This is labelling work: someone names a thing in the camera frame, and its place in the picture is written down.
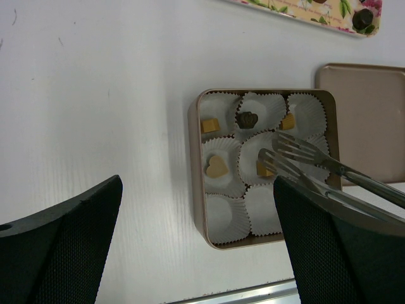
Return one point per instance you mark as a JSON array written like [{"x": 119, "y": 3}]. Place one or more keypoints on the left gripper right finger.
[{"x": 339, "y": 255}]

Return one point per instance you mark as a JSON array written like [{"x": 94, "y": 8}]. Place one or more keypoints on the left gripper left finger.
[{"x": 58, "y": 255}]

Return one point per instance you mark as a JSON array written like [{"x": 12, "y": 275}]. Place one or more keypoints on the metal tongs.
[{"x": 287, "y": 148}]

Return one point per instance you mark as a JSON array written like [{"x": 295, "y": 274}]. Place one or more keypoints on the yellow cube chocolate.
[{"x": 262, "y": 171}]

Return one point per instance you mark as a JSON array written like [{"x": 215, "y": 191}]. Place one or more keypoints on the yellow round chocolate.
[{"x": 288, "y": 122}]

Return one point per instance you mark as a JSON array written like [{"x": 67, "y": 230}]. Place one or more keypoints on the yellow heart chocolate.
[{"x": 216, "y": 167}]

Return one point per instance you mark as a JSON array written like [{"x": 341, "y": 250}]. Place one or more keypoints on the gold tin lid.
[{"x": 370, "y": 117}]

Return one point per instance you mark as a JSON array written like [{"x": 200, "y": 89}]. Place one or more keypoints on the dark crown chocolate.
[{"x": 246, "y": 120}]

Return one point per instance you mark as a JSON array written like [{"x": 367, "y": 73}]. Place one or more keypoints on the yellow square chocolate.
[{"x": 210, "y": 125}]

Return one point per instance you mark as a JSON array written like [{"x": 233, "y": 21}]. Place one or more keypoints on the dark round chocolate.
[{"x": 362, "y": 19}]

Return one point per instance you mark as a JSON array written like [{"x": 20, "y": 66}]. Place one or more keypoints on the white paper cup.
[
  {"x": 318, "y": 173},
  {"x": 231, "y": 184},
  {"x": 262, "y": 212},
  {"x": 248, "y": 157},
  {"x": 309, "y": 114},
  {"x": 227, "y": 219},
  {"x": 270, "y": 108},
  {"x": 222, "y": 106}
]

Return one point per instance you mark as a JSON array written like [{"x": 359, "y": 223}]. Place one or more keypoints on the gold tin box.
[{"x": 196, "y": 142}]

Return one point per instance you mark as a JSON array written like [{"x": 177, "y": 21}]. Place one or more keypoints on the floral tray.
[{"x": 330, "y": 14}]

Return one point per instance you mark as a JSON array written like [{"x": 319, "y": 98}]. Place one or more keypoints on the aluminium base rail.
[{"x": 276, "y": 292}]

